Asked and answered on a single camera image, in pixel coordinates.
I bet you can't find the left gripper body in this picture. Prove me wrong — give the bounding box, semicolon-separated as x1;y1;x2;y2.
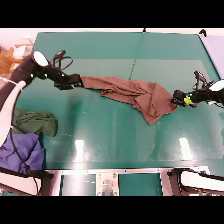
53;73;85;91

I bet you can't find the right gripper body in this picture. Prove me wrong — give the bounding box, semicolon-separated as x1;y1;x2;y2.
171;89;196;108

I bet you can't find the brown shirt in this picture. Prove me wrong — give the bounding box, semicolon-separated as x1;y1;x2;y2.
80;75;179;126

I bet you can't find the green garment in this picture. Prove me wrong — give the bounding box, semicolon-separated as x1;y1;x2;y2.
12;108;59;138

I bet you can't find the purple garment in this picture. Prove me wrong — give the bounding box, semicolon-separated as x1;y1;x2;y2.
0;132;46;174

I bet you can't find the silver frame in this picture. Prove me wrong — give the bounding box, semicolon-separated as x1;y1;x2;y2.
0;167;224;197

